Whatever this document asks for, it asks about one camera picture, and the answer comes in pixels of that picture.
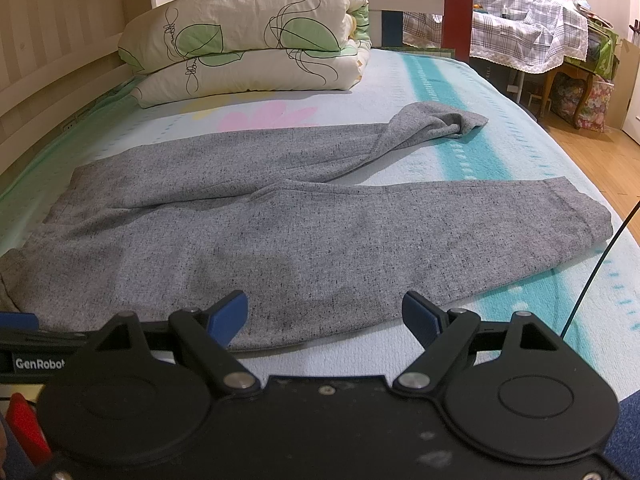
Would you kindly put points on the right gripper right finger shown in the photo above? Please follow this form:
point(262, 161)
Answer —
point(446, 340)

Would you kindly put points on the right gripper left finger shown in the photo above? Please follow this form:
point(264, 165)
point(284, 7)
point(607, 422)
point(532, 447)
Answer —
point(201, 339)

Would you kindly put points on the grey knit pants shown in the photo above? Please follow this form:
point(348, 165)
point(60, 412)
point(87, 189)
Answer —
point(180, 224)

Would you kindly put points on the pastel floral bed sheet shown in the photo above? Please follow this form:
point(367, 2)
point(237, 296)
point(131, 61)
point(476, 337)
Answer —
point(594, 300)

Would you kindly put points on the floral storage bag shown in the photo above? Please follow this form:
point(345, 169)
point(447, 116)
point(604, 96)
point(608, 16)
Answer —
point(566, 93)

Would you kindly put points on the wooden table leg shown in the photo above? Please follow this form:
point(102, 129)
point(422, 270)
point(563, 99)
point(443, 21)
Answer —
point(573, 71)

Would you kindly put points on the folded floral quilt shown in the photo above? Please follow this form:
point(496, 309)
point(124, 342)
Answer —
point(187, 49)

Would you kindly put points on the plaid cloth cover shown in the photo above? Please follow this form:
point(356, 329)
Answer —
point(532, 36)

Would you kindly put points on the white wooden bed rail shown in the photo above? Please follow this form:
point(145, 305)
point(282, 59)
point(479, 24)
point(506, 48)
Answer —
point(57, 56)

